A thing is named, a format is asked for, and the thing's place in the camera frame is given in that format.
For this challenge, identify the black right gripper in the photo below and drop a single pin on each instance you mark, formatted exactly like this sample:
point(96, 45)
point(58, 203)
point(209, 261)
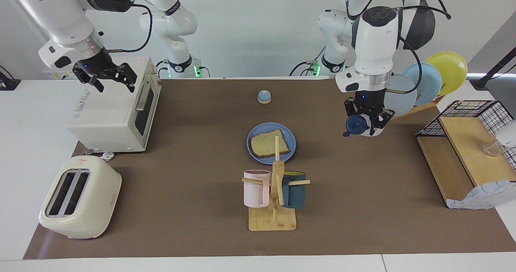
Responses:
point(100, 64)

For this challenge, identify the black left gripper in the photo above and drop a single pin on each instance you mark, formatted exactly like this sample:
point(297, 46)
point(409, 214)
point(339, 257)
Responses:
point(369, 102)

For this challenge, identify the translucent seasoning bottle blue cap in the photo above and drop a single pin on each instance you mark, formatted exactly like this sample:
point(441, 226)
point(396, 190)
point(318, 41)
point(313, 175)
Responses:
point(356, 126)

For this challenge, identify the toasted bread slice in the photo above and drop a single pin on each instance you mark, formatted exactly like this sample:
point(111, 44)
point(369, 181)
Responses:
point(264, 145)

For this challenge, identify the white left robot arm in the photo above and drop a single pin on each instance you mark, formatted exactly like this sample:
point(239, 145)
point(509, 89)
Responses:
point(375, 42)

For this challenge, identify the grey plate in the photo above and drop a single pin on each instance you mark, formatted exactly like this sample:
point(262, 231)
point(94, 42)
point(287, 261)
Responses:
point(405, 100)

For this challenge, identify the wooden plate rack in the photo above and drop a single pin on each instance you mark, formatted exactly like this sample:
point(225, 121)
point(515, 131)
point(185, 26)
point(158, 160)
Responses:
point(415, 110)

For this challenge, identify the light blue plate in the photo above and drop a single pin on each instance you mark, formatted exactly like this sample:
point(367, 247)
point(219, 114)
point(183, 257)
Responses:
point(429, 82)

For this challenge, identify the yellow plate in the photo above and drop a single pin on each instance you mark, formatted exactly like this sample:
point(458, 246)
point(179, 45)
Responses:
point(449, 70)

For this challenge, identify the blue round plate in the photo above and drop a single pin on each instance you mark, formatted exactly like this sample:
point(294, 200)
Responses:
point(254, 131)

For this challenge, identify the white toaster oven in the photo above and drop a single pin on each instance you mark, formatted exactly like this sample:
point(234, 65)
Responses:
point(109, 115)

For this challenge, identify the dark teal mug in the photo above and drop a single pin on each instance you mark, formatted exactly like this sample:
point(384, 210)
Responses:
point(294, 195)

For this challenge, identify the clear glass cup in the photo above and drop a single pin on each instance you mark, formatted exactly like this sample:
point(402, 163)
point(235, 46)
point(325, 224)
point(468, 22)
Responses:
point(491, 149)

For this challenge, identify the cream two-slot toaster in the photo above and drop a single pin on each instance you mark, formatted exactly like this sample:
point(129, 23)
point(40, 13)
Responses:
point(96, 207)

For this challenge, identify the pink mug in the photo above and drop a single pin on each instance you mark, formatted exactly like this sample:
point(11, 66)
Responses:
point(254, 191)

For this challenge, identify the white rounded object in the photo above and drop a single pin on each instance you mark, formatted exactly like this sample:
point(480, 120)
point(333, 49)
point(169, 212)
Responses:
point(508, 134)

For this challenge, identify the white checked cloth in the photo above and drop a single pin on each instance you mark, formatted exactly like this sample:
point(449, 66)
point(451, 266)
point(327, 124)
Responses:
point(483, 195)

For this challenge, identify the wooden mug tree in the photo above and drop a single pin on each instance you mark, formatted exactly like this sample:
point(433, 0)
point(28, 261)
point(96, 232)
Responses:
point(272, 221)

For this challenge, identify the brown table mat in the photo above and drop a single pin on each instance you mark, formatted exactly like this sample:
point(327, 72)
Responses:
point(181, 207)

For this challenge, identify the white wall socket box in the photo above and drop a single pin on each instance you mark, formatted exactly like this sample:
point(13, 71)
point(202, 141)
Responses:
point(50, 73)

